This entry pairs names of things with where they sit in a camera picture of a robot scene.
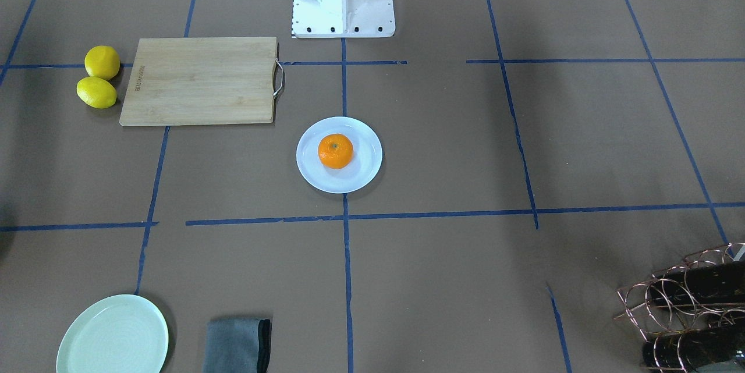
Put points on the light blue plate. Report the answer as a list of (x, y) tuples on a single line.
[(367, 155)]

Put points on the orange fruit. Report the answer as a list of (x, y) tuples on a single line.
[(335, 151)]

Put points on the light green plate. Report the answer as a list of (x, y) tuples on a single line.
[(121, 333)]

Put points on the wooden cutting board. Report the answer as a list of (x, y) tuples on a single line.
[(190, 81)]

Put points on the folded grey cloth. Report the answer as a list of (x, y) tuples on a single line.
[(238, 344)]

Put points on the lower yellow lemon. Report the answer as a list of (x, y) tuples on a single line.
[(96, 92)]

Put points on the yellow lemon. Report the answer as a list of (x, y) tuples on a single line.
[(96, 92), (102, 62)]

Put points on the upper yellow lemon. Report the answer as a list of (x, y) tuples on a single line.
[(102, 62)]

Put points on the dark wine bottle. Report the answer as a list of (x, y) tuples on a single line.
[(711, 286), (709, 350)]

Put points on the copper wire bottle rack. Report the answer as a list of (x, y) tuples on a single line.
[(690, 316)]

